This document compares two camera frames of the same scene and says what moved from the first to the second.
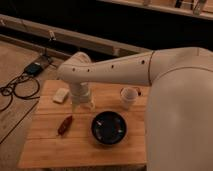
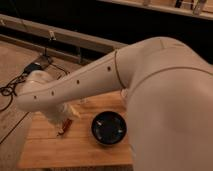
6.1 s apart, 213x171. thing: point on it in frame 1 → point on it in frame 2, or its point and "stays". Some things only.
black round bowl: x=109 y=127 stays
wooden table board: x=62 y=137 stays
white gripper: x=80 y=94 → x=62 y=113
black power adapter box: x=33 y=68 stays
